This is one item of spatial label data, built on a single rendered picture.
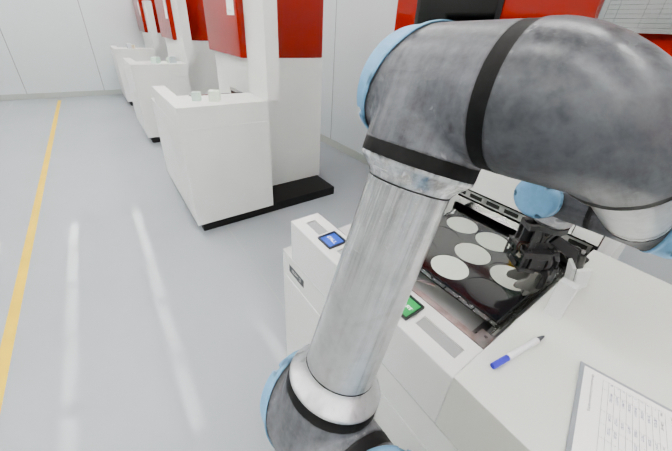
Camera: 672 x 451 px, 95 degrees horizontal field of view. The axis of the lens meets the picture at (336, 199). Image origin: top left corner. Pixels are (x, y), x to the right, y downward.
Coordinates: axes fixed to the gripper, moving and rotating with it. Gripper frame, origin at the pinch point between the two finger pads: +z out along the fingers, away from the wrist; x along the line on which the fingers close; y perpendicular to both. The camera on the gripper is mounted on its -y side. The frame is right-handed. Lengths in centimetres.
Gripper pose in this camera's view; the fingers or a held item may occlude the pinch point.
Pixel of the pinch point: (527, 290)
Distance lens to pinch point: 91.4
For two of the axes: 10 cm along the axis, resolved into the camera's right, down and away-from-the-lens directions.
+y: -10.0, -0.5, -0.1
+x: -0.2, 4.8, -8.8
